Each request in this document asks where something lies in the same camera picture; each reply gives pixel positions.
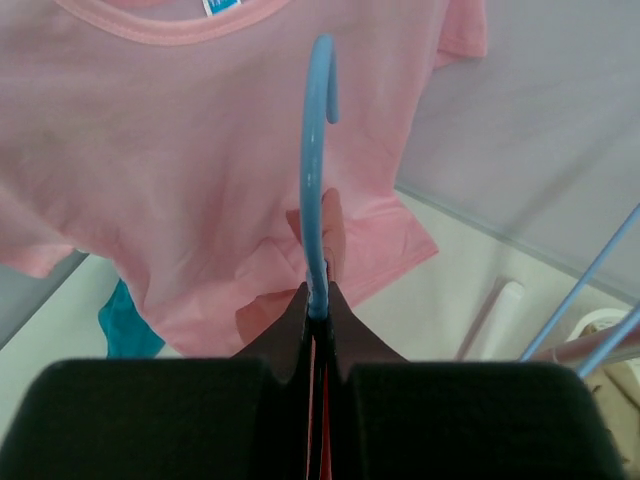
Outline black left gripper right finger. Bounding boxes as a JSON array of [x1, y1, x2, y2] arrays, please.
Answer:
[[328, 285, 625, 479]]

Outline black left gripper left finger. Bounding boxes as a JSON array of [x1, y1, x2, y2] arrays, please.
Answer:
[[1, 287, 314, 479]]

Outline light blue wire hanger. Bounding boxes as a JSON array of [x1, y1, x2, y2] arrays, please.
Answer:
[[519, 202, 640, 379], [299, 34, 339, 320]]

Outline beige t shirt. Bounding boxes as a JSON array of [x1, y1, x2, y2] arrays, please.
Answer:
[[582, 322, 640, 461]]

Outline light pink t shirt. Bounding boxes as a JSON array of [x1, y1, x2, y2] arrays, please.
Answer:
[[1, 1, 487, 356]]

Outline coral red t shirt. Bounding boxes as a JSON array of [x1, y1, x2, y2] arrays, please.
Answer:
[[236, 188, 346, 479]]

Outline teal t shirt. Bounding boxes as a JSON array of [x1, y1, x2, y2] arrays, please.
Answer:
[[98, 279, 165, 359]]

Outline metal clothes rack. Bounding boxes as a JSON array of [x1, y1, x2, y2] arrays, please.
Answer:
[[456, 281, 628, 368]]

